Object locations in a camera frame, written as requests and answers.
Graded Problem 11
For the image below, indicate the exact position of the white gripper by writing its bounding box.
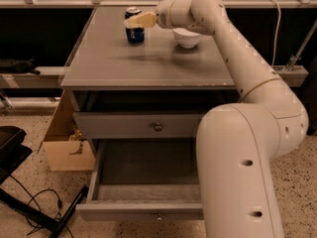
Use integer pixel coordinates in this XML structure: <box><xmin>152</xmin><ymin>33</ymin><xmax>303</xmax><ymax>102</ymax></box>
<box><xmin>125</xmin><ymin>0</ymin><xmax>192</xmax><ymax>29</ymax></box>

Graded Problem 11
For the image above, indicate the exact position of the blue pepsi can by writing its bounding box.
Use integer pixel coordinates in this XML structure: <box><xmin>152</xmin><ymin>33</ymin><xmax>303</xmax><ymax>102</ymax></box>
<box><xmin>125</xmin><ymin>7</ymin><xmax>145</xmax><ymax>45</ymax></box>

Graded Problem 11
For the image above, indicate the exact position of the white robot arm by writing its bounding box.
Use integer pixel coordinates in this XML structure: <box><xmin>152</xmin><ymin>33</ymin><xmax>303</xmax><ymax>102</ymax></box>
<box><xmin>125</xmin><ymin>0</ymin><xmax>309</xmax><ymax>238</ymax></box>

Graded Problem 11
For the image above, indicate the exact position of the grey drawer cabinet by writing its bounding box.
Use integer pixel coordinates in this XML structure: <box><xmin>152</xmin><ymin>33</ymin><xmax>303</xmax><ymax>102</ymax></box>
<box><xmin>58</xmin><ymin>5</ymin><xmax>240</xmax><ymax>141</ymax></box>

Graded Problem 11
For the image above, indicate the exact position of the grey top drawer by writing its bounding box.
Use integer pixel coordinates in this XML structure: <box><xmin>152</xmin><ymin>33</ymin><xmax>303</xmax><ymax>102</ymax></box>
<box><xmin>73</xmin><ymin>112</ymin><xmax>201</xmax><ymax>139</ymax></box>

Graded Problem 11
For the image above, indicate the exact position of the open grey middle drawer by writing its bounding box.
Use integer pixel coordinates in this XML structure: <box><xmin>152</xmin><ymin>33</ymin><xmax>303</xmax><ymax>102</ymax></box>
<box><xmin>76</xmin><ymin>138</ymin><xmax>203</xmax><ymax>221</ymax></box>

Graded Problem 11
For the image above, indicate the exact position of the white ceramic bowl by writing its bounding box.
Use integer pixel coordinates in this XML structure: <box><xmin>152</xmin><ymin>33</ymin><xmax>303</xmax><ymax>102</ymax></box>
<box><xmin>172</xmin><ymin>28</ymin><xmax>200</xmax><ymax>49</ymax></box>

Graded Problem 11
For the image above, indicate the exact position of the black bag on shelf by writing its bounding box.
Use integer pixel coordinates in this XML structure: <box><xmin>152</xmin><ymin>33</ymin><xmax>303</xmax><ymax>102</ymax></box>
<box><xmin>0</xmin><ymin>59</ymin><xmax>41</xmax><ymax>74</ymax></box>

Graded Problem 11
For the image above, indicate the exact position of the cardboard box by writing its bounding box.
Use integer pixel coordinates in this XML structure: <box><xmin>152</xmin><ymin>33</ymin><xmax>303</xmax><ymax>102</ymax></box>
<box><xmin>43</xmin><ymin>92</ymin><xmax>95</xmax><ymax>172</ymax></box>

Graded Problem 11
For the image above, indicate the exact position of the black chair base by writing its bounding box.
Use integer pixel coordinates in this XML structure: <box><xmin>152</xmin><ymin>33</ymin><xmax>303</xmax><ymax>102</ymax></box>
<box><xmin>0</xmin><ymin>126</ymin><xmax>88</xmax><ymax>238</ymax></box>

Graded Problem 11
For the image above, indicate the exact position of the grey metal shelf rail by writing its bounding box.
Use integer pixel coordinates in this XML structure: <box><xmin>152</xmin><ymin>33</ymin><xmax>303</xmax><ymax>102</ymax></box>
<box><xmin>0</xmin><ymin>66</ymin><xmax>65</xmax><ymax>89</ymax></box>

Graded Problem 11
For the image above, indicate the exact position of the white cable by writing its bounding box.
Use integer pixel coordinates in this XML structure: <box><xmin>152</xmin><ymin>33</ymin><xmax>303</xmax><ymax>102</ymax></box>
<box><xmin>266</xmin><ymin>0</ymin><xmax>282</xmax><ymax>67</ymax></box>

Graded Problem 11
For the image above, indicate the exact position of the black floor cable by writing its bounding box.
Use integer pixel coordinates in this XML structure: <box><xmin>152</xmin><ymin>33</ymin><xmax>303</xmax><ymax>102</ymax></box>
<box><xmin>9</xmin><ymin>174</ymin><xmax>75</xmax><ymax>238</ymax></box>

